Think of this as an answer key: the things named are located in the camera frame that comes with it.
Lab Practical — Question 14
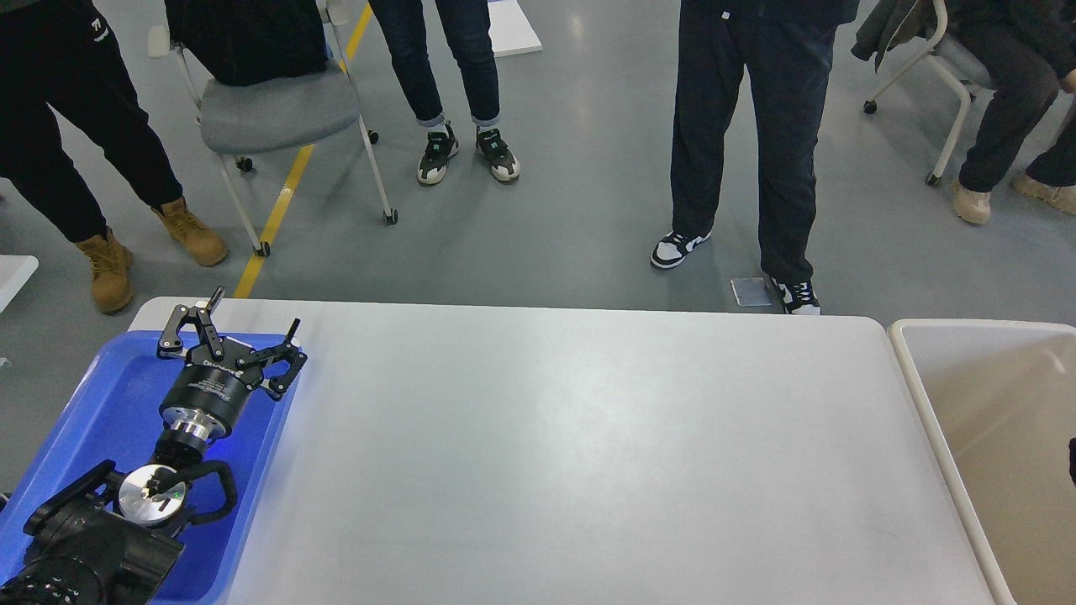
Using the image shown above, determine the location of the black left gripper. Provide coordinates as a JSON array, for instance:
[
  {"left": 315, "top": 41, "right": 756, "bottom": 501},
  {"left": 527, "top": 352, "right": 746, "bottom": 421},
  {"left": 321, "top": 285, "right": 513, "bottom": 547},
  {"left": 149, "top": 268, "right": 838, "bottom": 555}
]
[{"left": 157, "top": 287, "right": 309, "bottom": 439}]

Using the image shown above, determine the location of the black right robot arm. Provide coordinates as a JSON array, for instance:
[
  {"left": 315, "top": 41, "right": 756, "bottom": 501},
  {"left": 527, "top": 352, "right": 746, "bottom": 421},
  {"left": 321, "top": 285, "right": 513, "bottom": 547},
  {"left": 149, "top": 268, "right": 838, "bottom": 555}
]
[{"left": 1068, "top": 438, "right": 1076, "bottom": 486}]

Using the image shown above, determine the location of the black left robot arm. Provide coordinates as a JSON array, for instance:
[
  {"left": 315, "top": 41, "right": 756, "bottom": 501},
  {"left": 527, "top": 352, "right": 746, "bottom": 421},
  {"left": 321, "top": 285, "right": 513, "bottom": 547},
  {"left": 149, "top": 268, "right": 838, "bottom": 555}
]
[{"left": 3, "top": 291, "right": 307, "bottom": 604}]

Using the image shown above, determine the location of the blue plastic tray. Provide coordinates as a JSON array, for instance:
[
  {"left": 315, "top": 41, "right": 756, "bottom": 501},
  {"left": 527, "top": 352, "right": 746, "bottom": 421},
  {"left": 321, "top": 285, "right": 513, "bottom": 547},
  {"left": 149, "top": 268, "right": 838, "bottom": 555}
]
[{"left": 1, "top": 330, "right": 293, "bottom": 604}]

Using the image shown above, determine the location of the white table at left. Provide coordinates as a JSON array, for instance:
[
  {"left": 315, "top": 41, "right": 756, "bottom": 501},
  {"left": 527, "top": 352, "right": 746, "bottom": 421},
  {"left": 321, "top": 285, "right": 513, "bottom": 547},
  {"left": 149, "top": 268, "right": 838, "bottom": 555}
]
[{"left": 0, "top": 255, "right": 39, "bottom": 313}]

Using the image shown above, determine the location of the grey seat white chair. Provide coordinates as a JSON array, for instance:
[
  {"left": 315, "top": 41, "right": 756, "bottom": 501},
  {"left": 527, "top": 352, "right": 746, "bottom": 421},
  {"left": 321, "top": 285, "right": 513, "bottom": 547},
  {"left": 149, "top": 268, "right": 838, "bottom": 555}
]
[{"left": 148, "top": 0, "right": 399, "bottom": 258}]

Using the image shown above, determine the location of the black jacket on chair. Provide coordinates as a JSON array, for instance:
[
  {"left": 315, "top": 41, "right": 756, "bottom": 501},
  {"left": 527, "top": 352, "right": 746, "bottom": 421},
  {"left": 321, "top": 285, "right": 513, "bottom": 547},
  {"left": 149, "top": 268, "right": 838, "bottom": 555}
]
[{"left": 165, "top": 1, "right": 328, "bottom": 86}]

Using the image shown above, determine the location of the person with tan boots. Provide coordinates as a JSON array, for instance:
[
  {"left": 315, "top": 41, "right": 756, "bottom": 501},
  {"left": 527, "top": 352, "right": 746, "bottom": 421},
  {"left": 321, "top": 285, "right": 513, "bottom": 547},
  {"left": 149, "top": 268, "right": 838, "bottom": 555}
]
[{"left": 1, "top": 1, "right": 229, "bottom": 314}]

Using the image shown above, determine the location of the person in blue jeans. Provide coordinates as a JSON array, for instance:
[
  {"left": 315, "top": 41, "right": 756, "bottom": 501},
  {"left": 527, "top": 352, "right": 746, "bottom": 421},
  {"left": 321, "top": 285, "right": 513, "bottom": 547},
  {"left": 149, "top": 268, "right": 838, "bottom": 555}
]
[{"left": 368, "top": 0, "right": 522, "bottom": 187}]

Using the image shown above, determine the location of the white board on floor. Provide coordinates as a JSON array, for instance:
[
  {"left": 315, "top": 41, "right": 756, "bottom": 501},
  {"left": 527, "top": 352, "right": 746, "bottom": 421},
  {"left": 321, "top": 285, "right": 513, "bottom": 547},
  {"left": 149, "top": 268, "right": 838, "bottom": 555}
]
[{"left": 487, "top": 1, "right": 543, "bottom": 58}]

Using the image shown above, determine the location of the small clear floor plate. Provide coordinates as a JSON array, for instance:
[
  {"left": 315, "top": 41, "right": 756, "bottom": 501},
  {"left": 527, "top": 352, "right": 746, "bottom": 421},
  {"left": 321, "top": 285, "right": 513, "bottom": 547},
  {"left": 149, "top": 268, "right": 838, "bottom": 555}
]
[{"left": 730, "top": 278, "right": 773, "bottom": 308}]

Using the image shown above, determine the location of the person in black trousers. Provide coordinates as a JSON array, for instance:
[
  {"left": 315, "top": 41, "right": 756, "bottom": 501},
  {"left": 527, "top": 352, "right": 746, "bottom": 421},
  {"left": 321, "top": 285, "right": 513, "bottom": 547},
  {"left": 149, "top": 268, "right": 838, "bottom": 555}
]
[{"left": 650, "top": 0, "right": 862, "bottom": 316}]

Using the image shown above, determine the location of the dark jacket on right chair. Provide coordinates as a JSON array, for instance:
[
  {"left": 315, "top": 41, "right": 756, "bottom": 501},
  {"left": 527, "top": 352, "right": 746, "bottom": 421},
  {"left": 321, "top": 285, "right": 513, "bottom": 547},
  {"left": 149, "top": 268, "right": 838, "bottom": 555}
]
[{"left": 851, "top": 1, "right": 936, "bottom": 70}]

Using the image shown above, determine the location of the beige plastic bin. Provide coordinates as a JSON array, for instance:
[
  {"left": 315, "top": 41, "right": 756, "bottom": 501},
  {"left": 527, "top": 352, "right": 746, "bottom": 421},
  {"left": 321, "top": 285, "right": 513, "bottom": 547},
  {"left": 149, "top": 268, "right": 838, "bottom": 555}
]
[{"left": 889, "top": 320, "right": 1075, "bottom": 604}]

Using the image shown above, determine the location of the white chair at right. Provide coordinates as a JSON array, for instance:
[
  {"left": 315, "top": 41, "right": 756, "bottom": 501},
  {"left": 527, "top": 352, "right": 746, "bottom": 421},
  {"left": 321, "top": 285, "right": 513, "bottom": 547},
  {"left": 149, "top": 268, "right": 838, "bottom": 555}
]
[{"left": 863, "top": 1, "right": 993, "bottom": 187}]

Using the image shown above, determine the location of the seated person in black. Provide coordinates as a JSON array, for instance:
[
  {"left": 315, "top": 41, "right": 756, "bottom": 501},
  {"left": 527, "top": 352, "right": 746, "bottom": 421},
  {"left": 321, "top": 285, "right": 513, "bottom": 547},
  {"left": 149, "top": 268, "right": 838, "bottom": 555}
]
[{"left": 948, "top": 1, "right": 1075, "bottom": 224}]

